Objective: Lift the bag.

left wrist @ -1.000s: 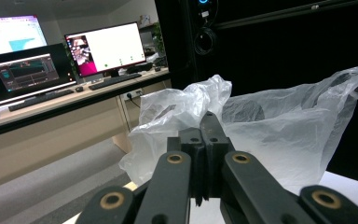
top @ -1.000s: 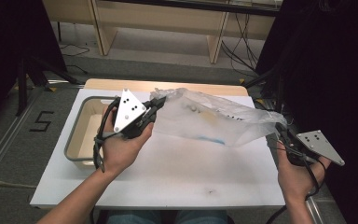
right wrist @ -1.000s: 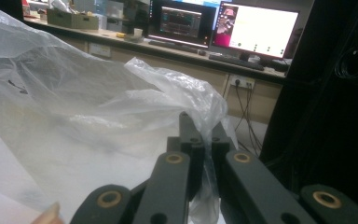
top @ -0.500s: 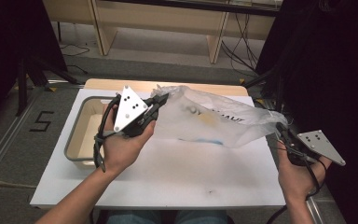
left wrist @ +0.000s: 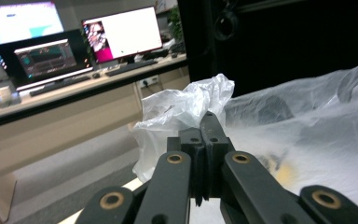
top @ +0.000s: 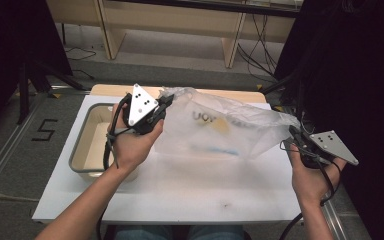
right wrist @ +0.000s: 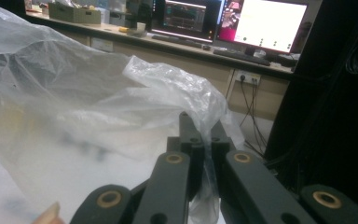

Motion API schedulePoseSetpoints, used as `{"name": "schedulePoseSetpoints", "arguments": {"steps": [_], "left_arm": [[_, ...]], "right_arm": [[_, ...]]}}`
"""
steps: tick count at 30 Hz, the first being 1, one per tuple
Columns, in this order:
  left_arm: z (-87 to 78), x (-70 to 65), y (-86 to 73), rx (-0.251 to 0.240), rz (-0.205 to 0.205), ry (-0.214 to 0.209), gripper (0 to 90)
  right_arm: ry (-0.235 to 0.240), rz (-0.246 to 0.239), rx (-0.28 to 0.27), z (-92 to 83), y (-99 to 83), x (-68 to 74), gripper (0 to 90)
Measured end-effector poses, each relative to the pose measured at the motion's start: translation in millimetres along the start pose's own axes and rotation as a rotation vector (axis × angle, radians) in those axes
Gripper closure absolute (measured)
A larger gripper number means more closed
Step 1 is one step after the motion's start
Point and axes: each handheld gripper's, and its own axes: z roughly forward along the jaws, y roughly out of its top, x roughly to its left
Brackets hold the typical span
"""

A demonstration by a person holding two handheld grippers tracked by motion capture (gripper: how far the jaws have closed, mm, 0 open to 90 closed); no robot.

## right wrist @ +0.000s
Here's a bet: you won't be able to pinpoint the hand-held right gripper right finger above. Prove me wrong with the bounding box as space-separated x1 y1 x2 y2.
211 120 236 189

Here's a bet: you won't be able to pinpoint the bright computer monitor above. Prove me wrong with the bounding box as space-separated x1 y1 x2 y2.
215 0 309 55

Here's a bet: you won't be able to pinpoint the clear plastic bag yellow smiley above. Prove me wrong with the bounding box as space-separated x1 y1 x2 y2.
0 0 246 224

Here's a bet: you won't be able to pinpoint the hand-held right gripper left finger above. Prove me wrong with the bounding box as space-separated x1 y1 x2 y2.
167 111 206 202

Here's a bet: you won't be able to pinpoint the black curtain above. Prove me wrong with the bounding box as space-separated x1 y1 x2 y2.
264 0 358 216

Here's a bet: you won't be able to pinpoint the hanging black cables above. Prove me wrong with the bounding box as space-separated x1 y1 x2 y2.
225 69 269 157

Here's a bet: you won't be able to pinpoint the dark computer monitor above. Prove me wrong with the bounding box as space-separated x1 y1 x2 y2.
150 0 223 43

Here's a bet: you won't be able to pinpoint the black keyboard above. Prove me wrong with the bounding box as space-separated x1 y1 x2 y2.
213 48 271 67
151 33 203 49

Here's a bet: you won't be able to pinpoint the white wall socket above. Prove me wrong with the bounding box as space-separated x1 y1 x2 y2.
235 69 261 87

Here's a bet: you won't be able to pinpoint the olive storage box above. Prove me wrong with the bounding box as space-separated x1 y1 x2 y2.
48 2 102 25

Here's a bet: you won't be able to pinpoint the light wooden desk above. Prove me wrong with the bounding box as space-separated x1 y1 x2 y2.
24 10 296 122

